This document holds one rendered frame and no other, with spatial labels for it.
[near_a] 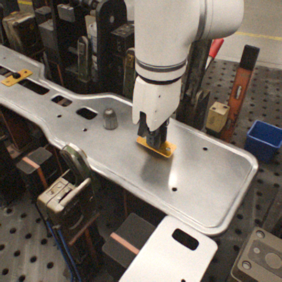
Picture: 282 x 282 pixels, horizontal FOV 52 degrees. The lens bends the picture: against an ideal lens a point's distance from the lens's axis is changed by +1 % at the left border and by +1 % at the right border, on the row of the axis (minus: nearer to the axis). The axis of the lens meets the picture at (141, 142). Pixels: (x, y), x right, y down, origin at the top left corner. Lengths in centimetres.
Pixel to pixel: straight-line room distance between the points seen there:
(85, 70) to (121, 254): 52
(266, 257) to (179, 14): 35
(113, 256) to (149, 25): 36
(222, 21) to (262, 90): 98
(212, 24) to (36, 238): 70
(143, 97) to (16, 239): 58
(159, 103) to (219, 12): 16
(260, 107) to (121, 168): 83
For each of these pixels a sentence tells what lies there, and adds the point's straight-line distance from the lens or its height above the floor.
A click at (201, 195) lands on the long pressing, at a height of 100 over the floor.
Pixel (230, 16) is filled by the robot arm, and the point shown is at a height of 129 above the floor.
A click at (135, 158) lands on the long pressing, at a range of 60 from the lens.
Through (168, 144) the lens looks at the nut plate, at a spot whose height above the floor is 102.
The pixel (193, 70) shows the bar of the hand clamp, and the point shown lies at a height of 111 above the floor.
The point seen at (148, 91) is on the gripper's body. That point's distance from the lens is 47.
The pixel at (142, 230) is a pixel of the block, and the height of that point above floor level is 98.
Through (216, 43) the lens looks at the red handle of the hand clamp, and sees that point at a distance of 71.
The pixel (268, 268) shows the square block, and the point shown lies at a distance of 45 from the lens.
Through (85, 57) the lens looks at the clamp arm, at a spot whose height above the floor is 105.
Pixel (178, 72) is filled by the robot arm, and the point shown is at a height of 121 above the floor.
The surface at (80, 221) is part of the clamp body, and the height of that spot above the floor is 96.
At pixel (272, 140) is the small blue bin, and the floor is 73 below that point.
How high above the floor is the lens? 145
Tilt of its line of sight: 46 degrees down
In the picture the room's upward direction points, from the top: straight up
